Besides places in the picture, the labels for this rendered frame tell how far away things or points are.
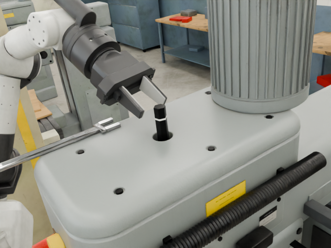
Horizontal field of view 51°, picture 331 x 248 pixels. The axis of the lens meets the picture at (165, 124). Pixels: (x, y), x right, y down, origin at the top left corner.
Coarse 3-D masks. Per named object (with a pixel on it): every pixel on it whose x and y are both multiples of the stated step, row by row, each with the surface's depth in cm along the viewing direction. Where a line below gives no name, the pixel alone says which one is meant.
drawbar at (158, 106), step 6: (156, 108) 59; (162, 108) 59; (156, 114) 60; (162, 114) 60; (156, 120) 60; (156, 126) 61; (162, 126) 61; (162, 132) 61; (162, 138) 62; (168, 138) 63
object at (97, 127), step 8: (104, 120) 69; (112, 120) 69; (96, 128) 66; (104, 128) 66; (112, 128) 66; (72, 136) 64; (80, 136) 64; (88, 136) 65; (56, 144) 62; (64, 144) 63; (32, 152) 61; (40, 152) 61; (48, 152) 61; (8, 160) 59; (16, 160) 59; (24, 160) 59; (0, 168) 57; (8, 168) 58
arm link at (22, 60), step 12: (12, 36) 77; (24, 36) 74; (0, 48) 81; (12, 48) 79; (24, 48) 77; (0, 60) 81; (12, 60) 83; (24, 60) 85; (36, 60) 87; (0, 72) 83; (12, 72) 85; (24, 72) 86
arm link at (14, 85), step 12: (36, 72) 88; (0, 84) 84; (12, 84) 86; (24, 84) 90; (0, 96) 85; (12, 96) 87; (0, 108) 85; (12, 108) 87; (0, 120) 85; (12, 120) 88; (0, 132) 86; (12, 132) 89
